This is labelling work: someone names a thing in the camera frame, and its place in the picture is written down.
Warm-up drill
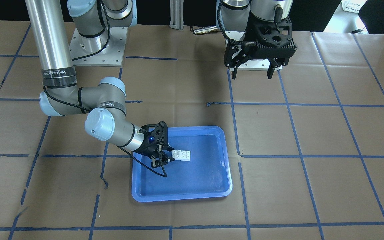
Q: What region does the blue plastic tray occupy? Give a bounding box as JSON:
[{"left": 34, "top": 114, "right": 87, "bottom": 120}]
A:
[{"left": 131, "top": 126, "right": 233, "bottom": 202}]

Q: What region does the silver cable connector plug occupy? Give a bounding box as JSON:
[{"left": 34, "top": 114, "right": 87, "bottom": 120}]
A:
[{"left": 192, "top": 26, "right": 219, "bottom": 35}]

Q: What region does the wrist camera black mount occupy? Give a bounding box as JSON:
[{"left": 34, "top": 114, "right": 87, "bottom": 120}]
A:
[
  {"left": 139, "top": 121, "right": 169, "bottom": 151},
  {"left": 244, "top": 15, "right": 297, "bottom": 59}
]

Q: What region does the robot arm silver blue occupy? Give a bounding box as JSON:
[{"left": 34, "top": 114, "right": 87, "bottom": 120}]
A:
[
  {"left": 25, "top": 0, "right": 175, "bottom": 168},
  {"left": 216, "top": 0, "right": 297, "bottom": 79}
]

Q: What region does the aluminium frame post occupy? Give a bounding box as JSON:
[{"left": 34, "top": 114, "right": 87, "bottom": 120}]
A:
[{"left": 169, "top": 0, "right": 184, "bottom": 30}]

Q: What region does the white block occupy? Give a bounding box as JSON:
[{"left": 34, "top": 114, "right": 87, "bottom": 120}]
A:
[
  {"left": 172, "top": 149, "right": 182, "bottom": 160},
  {"left": 180, "top": 150, "right": 191, "bottom": 161}
]

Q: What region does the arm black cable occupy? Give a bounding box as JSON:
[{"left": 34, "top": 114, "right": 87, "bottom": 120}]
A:
[
  {"left": 216, "top": 0, "right": 256, "bottom": 47},
  {"left": 42, "top": 0, "right": 168, "bottom": 178}
]

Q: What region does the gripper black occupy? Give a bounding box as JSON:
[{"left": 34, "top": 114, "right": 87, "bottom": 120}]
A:
[
  {"left": 224, "top": 15, "right": 297, "bottom": 80},
  {"left": 133, "top": 121, "right": 175, "bottom": 169}
]

